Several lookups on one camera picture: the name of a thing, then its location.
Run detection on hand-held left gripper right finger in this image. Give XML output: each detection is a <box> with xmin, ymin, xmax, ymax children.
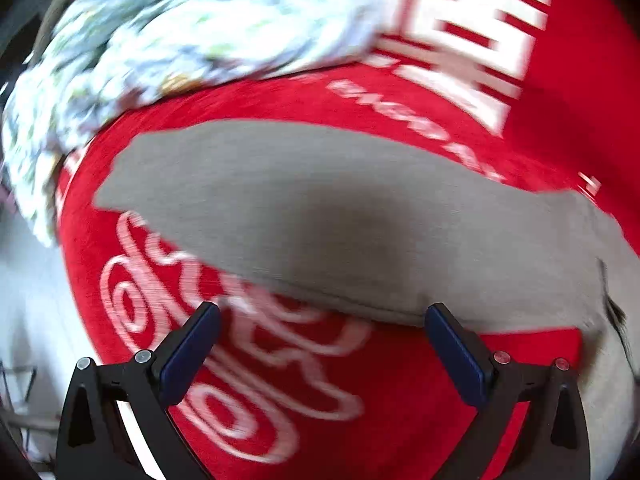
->
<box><xmin>424</xmin><ymin>302</ymin><xmax>592</xmax><ymax>480</ymax></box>

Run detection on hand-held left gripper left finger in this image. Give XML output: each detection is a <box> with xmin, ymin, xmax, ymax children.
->
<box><xmin>54</xmin><ymin>301</ymin><xmax>222</xmax><ymax>480</ymax></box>

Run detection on red cover with block characters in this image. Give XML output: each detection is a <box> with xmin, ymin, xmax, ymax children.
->
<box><xmin>55</xmin><ymin>0</ymin><xmax>640</xmax><ymax>221</ymax></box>

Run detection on grey knit garment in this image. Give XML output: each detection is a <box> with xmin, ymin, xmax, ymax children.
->
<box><xmin>95</xmin><ymin>119</ymin><xmax>640</xmax><ymax>480</ymax></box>

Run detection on white floral cloth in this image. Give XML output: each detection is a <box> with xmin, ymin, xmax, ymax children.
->
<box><xmin>0</xmin><ymin>0</ymin><xmax>388</xmax><ymax>248</ymax></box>

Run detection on black wire rack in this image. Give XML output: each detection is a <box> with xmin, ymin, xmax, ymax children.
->
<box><xmin>0</xmin><ymin>360</ymin><xmax>66</xmax><ymax>480</ymax></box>

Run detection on red cover with script letters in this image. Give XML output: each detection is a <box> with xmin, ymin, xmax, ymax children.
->
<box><xmin>56</xmin><ymin>195</ymin><xmax>586</xmax><ymax>480</ymax></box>

